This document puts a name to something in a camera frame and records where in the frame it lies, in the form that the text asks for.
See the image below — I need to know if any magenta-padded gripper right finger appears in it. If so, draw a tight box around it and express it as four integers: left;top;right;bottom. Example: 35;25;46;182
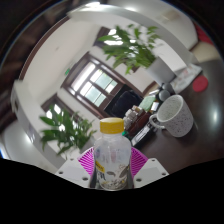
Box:
128;147;170;189

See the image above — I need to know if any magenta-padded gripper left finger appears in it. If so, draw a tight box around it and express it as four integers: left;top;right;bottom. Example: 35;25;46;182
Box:
54;147;98;189

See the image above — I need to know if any clear bottle with yellow cap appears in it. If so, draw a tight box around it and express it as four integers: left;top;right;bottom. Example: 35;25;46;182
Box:
89;117;134;192

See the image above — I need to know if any black flat box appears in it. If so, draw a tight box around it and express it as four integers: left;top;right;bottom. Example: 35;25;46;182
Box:
130;123;158;149

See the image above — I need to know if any green plant in white pot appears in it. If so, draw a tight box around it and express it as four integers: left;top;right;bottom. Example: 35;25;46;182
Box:
39;103;98;159
97;23;177;86

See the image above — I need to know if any white speckled mug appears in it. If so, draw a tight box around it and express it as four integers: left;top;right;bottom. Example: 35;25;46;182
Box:
148;94;195;138

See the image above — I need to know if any green cloth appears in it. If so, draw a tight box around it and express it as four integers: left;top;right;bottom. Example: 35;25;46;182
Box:
138;95;157;113

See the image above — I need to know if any dark-framed window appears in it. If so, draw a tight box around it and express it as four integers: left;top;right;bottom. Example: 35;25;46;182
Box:
40;93;81;124
93;26;121;48

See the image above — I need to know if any black office chair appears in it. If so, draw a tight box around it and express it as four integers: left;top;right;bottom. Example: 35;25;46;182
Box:
110;89;144;118

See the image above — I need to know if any grey-ended black dumbbell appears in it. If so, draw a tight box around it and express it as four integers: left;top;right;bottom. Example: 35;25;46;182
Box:
156;81;176;103

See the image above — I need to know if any dark wooden glazed door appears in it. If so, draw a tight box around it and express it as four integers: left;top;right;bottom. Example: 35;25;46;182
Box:
60;51;126;119

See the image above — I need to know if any printed paper sheet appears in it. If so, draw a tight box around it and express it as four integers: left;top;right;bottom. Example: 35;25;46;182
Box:
169;63;203;94

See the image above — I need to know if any red carpeted staircase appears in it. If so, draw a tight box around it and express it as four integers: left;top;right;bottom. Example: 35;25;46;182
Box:
193;21;214;46

